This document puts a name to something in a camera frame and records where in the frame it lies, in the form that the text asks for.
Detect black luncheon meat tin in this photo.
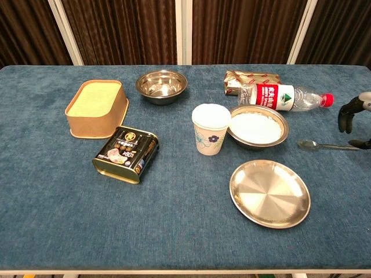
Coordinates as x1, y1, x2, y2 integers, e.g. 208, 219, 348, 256
92, 125, 160, 185

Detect red label water bottle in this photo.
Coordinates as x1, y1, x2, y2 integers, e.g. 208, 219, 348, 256
237, 83, 334, 112

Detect blue table cloth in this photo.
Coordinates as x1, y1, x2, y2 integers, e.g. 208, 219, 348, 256
0, 64, 371, 272

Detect gold foil snack packet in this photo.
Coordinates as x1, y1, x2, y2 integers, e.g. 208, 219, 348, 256
223, 69, 282, 96

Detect kraft paper box yellow granules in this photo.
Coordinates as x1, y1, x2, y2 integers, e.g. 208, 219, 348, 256
64, 79, 130, 140

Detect metal spoon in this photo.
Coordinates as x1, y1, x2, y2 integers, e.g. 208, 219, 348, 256
297, 140, 361, 152

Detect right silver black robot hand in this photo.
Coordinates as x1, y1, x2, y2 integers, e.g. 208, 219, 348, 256
337, 92, 371, 151

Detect dark pleated partition panel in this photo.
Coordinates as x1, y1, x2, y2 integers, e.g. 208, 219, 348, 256
0, 0, 73, 69
182, 0, 318, 65
48, 0, 183, 66
295, 0, 371, 66

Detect steel bowl with white powder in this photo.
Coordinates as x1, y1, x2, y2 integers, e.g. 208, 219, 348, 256
227, 104, 290, 151

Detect flower print paper cup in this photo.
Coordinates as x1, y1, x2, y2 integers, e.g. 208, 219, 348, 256
191, 103, 232, 156

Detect empty deep steel bowl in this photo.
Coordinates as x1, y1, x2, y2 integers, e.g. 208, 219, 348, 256
135, 69, 188, 105

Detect round flat metal plate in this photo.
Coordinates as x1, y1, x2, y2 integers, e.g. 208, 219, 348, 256
229, 159, 311, 229

